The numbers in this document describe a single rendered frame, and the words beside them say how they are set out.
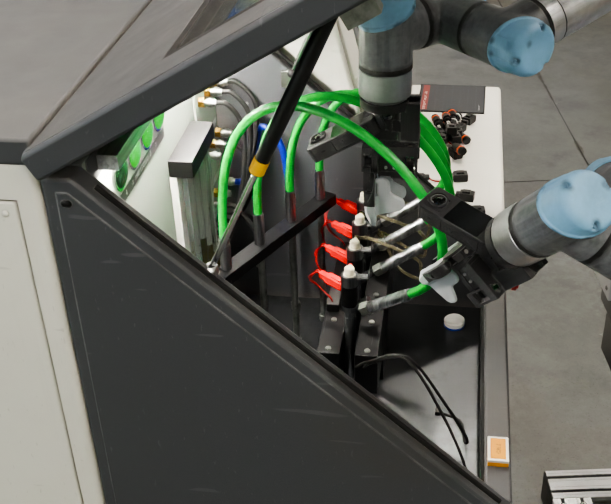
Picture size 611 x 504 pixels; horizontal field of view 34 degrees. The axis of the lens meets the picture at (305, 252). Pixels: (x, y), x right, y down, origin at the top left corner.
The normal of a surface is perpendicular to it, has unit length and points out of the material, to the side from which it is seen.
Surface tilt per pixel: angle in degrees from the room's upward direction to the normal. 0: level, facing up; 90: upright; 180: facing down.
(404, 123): 90
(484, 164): 0
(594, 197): 45
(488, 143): 0
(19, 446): 90
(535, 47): 90
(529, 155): 0
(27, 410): 90
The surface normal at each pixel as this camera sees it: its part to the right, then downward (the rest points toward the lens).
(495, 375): -0.04, -0.84
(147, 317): -0.15, 0.54
